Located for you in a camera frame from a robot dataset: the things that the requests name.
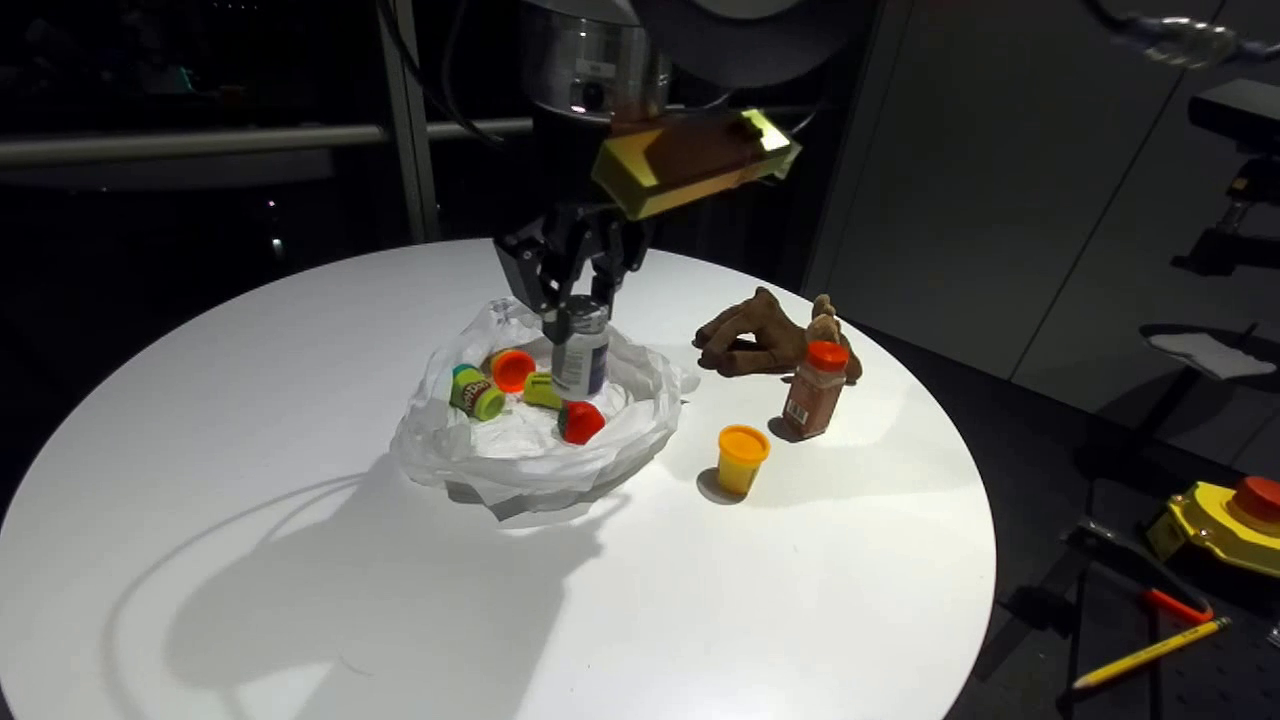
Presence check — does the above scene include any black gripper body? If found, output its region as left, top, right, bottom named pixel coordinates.
left=494, top=206, right=652, bottom=311

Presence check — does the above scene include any white plastic bag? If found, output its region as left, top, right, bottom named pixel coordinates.
left=392, top=302, right=679, bottom=517

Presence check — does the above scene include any yellow play dough tub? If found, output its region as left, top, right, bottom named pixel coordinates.
left=714, top=423, right=768, bottom=498

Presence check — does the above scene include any spice jar with red lid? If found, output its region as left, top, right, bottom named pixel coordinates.
left=784, top=340, right=850, bottom=439

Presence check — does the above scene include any small jar with grey lid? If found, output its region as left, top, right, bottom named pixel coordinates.
left=552, top=308, right=608, bottom=399

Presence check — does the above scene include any red play dough tub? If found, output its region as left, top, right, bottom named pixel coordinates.
left=558, top=399, right=603, bottom=446

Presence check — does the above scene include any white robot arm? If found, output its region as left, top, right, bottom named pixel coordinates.
left=494, top=0, right=873, bottom=324

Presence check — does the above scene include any orange play dough tub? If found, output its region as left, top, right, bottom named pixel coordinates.
left=485, top=349, right=535, bottom=393

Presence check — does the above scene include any light green play dough tub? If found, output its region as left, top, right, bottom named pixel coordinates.
left=525, top=374, right=562, bottom=411

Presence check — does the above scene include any metal window railing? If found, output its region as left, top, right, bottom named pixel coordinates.
left=0, top=110, right=552, bottom=170

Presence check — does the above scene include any yellow emergency stop button box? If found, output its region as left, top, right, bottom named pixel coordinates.
left=1149, top=478, right=1280, bottom=581

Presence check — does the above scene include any yellow pencil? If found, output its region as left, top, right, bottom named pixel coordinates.
left=1071, top=616, right=1232, bottom=692

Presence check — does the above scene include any grey window post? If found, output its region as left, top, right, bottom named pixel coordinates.
left=374, top=0, right=438, bottom=239

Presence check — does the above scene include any black camera stand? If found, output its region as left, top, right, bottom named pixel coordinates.
left=1071, top=71, right=1280, bottom=484

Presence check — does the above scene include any red handled tool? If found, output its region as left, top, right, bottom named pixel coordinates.
left=1144, top=590, right=1211, bottom=625

